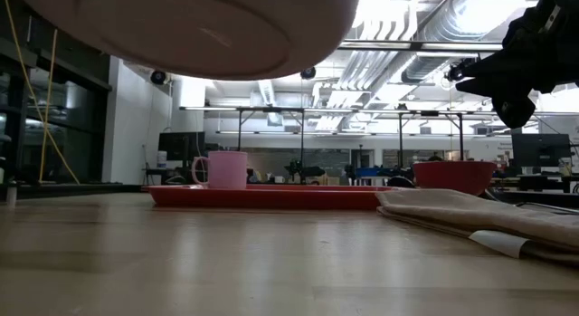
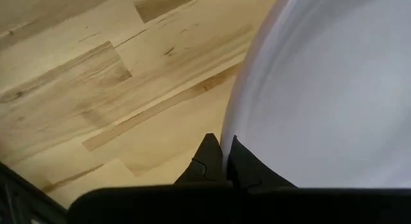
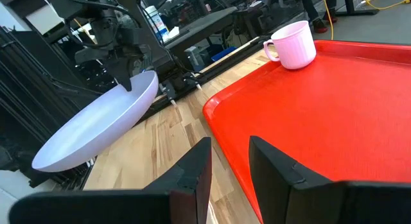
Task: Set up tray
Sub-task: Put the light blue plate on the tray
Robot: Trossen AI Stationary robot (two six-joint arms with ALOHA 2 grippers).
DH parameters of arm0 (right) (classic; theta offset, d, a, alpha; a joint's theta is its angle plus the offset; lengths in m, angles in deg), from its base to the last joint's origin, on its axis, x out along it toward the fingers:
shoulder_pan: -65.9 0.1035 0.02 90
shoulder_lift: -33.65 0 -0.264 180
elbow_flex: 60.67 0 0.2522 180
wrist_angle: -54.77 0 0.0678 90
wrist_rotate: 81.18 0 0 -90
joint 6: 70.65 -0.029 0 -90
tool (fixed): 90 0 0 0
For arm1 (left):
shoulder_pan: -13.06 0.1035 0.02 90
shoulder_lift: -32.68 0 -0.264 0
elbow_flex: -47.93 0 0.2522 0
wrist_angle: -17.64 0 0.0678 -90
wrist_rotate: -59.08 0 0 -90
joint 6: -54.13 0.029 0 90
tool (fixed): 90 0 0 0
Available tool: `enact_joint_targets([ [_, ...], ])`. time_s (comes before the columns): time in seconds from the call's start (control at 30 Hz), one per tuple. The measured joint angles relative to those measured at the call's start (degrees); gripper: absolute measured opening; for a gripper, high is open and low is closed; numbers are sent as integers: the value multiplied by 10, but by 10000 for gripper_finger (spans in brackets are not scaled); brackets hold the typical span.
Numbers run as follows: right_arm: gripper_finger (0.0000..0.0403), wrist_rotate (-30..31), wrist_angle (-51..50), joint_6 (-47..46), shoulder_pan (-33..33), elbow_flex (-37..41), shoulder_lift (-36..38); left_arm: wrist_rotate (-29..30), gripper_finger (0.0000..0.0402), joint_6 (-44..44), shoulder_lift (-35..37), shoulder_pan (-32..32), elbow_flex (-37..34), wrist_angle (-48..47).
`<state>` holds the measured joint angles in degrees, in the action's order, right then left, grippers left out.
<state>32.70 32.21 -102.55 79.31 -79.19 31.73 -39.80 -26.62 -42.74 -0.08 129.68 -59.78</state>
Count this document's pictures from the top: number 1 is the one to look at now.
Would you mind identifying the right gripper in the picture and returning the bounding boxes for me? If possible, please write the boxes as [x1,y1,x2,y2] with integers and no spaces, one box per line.
[455,0,579,129]

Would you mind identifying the magenta plastic bowl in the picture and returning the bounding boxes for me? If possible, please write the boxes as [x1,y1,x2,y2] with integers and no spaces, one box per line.
[412,159,498,197]

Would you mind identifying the beige cloth napkin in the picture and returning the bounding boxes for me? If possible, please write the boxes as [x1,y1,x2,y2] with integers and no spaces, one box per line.
[375,187,579,268]

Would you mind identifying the pink plastic mug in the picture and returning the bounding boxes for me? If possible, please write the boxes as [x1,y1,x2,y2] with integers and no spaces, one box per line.
[191,150,250,191]

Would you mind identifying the lilac plastic plate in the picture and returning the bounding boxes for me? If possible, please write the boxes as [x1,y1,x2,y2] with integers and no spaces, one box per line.
[12,0,362,81]

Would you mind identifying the red plastic tray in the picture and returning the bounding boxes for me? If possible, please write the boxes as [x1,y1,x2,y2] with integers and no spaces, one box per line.
[143,183,397,212]

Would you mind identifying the black computer monitor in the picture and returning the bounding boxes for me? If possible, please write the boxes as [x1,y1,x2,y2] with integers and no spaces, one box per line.
[511,133,573,168]
[157,130,207,162]

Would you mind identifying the long ceiling light bar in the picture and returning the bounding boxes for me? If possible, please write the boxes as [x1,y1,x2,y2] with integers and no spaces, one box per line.
[337,39,504,53]

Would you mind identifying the silver ventilation duct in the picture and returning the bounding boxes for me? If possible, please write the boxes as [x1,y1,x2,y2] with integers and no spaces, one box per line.
[400,0,512,84]

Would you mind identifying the black background rig frame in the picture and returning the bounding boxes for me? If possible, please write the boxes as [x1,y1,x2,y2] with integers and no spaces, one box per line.
[179,105,579,172]

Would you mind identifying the long yellow extension cable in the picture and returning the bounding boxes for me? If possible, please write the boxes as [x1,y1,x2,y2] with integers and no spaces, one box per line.
[2,0,81,186]

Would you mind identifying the short yellow power cable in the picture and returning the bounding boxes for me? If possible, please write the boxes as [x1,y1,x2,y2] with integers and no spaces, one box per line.
[38,28,60,184]

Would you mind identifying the white cylindrical post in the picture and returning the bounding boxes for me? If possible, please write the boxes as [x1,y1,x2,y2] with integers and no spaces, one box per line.
[5,179,19,207]

